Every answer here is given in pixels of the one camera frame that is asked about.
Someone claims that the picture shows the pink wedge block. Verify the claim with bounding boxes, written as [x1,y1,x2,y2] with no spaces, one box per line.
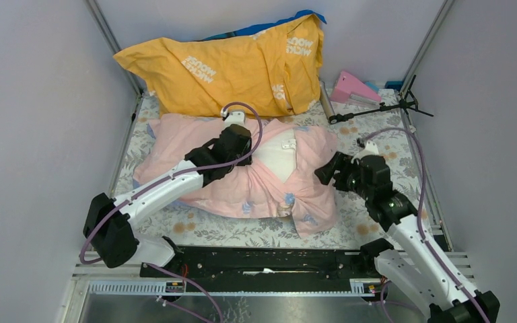
[329,71,382,106]

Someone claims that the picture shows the metal cylinder rod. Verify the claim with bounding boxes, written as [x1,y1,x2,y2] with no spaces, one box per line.
[319,80,335,124]

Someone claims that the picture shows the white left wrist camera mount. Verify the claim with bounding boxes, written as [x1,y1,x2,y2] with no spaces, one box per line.
[221,109,246,128]

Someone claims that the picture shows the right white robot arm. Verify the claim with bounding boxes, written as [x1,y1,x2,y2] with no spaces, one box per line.
[314,151,500,322]

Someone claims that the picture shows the yellow Mickey Mouse pillow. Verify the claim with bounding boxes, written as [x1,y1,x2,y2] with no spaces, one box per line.
[114,13,324,117]

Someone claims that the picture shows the blue cloth behind pillow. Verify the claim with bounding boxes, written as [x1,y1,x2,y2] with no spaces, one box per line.
[200,9,327,42]

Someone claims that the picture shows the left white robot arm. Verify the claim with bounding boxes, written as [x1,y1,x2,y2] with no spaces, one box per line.
[79,124,256,277]

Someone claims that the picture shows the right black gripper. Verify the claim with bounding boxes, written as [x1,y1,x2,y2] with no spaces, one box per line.
[314,151,373,201]

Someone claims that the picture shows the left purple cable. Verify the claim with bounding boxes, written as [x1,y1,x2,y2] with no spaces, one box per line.
[78,101,264,323]

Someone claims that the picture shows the floral patterned mat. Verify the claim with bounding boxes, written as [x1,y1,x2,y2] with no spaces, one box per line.
[100,89,434,250]

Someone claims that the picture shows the white pillow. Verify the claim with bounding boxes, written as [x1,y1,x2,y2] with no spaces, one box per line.
[253,129,297,182]

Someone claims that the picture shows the black tripod stand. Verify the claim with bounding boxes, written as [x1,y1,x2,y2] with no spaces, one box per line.
[327,75,434,124]

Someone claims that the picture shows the blue Elsa pillowcase pink inside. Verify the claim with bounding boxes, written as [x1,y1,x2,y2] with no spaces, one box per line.
[133,114,338,238]

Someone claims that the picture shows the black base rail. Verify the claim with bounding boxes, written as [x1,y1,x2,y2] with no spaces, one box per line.
[139,238,393,295]

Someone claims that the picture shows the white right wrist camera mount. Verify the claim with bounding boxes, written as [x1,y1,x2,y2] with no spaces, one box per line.
[353,138,380,160]

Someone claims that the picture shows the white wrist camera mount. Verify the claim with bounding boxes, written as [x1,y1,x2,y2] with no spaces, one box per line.
[353,138,380,160]
[221,109,246,128]

